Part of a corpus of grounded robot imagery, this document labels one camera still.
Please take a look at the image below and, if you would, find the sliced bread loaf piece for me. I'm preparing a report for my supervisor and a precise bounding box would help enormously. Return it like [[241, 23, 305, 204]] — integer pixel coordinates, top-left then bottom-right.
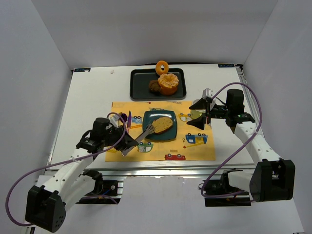
[[152, 117, 173, 134]]

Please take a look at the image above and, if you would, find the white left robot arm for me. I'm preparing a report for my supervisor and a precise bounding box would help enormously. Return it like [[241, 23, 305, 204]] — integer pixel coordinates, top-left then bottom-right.
[[25, 117, 138, 233]]

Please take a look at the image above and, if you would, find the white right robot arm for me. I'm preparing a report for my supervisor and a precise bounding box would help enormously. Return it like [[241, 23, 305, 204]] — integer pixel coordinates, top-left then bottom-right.
[[188, 88, 295, 202]]

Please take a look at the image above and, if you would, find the light green mug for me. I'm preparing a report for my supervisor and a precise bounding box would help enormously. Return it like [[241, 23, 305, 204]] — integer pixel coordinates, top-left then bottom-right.
[[190, 110, 205, 119]]

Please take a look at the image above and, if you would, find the purple spoon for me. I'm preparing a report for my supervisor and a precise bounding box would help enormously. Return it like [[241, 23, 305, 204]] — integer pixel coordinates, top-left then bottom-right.
[[121, 113, 128, 122]]

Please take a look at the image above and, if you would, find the iridescent knife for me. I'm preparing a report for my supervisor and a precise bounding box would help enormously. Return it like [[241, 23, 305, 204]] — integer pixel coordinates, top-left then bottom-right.
[[127, 111, 132, 128]]

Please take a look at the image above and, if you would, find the teal square plate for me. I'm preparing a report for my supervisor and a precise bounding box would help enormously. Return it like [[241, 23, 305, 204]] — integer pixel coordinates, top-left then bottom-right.
[[142, 110, 177, 141]]

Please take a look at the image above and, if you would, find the yellow cartoon placemat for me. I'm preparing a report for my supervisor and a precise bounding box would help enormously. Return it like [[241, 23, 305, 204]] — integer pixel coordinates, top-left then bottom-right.
[[106, 101, 216, 162]]

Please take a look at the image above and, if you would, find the orange sugared bun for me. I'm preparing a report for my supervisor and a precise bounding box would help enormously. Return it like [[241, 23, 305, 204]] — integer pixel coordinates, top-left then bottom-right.
[[157, 73, 179, 96]]

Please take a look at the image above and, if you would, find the brown chocolate croissant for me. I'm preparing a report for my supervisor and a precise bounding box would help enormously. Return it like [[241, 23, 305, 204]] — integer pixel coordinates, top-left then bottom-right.
[[149, 79, 161, 95]]

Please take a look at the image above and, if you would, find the black baking tray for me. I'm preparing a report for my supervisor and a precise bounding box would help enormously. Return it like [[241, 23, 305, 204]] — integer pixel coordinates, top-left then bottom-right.
[[130, 68, 187, 101]]

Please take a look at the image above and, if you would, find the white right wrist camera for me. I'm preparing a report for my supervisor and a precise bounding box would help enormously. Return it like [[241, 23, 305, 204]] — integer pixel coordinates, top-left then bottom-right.
[[202, 88, 214, 103]]

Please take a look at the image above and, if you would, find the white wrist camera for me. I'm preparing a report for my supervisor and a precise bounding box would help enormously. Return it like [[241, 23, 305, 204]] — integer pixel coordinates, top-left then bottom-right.
[[108, 114, 123, 128], [202, 88, 214, 103]]

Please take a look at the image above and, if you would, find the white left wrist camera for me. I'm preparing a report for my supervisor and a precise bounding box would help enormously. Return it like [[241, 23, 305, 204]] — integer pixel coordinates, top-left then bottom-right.
[[108, 114, 123, 128]]

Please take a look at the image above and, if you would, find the aluminium table frame rail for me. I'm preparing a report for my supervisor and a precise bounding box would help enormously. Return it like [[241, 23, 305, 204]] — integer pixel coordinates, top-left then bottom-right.
[[235, 64, 260, 125]]

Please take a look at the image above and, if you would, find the orange donut ring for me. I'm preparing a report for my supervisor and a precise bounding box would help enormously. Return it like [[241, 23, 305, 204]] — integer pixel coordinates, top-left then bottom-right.
[[155, 60, 169, 75]]

